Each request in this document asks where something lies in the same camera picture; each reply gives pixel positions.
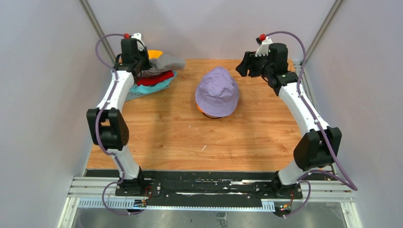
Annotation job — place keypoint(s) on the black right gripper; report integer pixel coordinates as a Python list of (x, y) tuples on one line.
[(247, 63)]

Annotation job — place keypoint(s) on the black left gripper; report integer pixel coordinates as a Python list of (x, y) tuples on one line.
[(147, 65)]

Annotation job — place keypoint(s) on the grey bucket hat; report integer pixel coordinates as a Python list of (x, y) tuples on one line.
[(163, 64)]

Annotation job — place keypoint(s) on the lavender bucket hat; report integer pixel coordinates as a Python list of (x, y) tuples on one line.
[(217, 94)]

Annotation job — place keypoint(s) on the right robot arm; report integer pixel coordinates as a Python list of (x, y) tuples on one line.
[(320, 142)]

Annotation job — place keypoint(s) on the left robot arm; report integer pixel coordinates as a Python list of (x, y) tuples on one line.
[(106, 123)]

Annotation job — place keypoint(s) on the yellow bucket hat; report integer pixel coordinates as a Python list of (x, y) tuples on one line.
[(154, 54)]

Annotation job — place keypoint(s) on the red bucket hat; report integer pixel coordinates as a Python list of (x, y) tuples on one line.
[(156, 79)]

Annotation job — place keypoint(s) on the teal plastic basket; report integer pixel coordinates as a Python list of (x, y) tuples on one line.
[(137, 91)]

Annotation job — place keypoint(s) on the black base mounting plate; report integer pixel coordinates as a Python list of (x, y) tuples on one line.
[(207, 190)]

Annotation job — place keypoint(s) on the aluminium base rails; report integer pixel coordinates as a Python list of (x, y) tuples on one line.
[(86, 212)]

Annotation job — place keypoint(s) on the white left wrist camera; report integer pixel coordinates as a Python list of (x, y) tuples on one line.
[(140, 43)]

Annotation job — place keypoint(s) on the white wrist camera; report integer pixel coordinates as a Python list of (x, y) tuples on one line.
[(264, 43), (140, 43)]

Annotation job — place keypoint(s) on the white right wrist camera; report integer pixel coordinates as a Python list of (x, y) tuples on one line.
[(264, 43)]

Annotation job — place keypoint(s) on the black wire hat stand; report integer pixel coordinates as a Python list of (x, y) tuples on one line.
[(210, 117)]

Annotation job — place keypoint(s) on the aluminium corner frame rail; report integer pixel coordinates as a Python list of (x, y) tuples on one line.
[(325, 25)]

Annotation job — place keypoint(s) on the left aluminium corner rail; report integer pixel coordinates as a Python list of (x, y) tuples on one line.
[(97, 28)]

